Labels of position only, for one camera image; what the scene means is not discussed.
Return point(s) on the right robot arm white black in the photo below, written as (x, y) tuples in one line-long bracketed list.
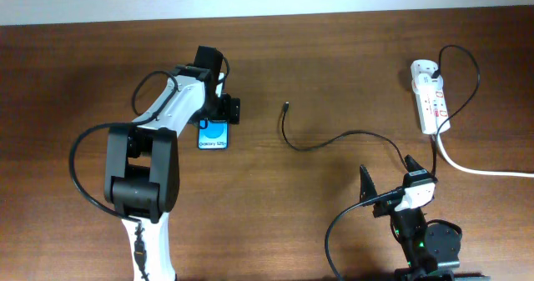
[(431, 247)]

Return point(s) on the white power strip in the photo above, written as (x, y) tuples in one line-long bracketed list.
[(431, 106)]

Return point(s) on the blue screen smartphone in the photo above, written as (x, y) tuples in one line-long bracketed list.
[(213, 135)]

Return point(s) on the white USB charger adapter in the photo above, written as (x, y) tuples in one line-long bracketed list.
[(424, 82)]

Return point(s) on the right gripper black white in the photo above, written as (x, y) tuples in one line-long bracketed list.
[(388, 205)]

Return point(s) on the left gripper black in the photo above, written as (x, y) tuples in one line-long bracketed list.
[(226, 112)]

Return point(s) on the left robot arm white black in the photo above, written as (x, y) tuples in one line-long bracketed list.
[(142, 165)]

